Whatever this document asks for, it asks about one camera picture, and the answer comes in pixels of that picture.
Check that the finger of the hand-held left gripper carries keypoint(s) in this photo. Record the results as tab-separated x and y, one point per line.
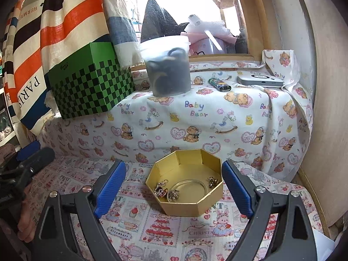
30	148
40	157

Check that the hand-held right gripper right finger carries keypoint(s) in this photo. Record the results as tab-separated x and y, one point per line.
236	187

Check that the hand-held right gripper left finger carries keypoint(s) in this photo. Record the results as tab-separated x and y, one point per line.
111	187

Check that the small gold earring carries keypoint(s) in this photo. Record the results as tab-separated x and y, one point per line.
212	182

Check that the red and gold brooch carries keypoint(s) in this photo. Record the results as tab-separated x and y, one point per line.
161	190

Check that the gold octagonal box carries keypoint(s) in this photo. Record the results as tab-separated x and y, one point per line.
190	209

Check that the person's left hand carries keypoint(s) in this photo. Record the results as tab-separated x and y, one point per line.
27	220

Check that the strawberry print cloth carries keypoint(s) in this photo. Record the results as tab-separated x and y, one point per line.
163	236

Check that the bear print cloth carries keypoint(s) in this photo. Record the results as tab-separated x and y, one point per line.
190	130

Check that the green checkered box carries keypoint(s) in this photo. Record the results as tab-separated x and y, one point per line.
89	87

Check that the lighter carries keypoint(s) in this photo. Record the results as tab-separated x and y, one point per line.
220	85

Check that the white paper sheet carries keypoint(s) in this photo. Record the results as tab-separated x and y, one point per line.
322	247

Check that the white power bank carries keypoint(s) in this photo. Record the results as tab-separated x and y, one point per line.
261	81

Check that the clear plastic lidded container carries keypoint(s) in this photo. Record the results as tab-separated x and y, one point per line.
168	70

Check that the striped curtain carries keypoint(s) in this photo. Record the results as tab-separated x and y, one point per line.
68	13

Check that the pink package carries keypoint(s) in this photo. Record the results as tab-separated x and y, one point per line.
206	45

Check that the white plastic packaging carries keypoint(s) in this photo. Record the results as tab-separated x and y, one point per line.
206	23

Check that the dark grey fabric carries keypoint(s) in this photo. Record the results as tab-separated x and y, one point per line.
157	21

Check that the wooden window frame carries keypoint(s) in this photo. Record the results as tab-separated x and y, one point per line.
258	19

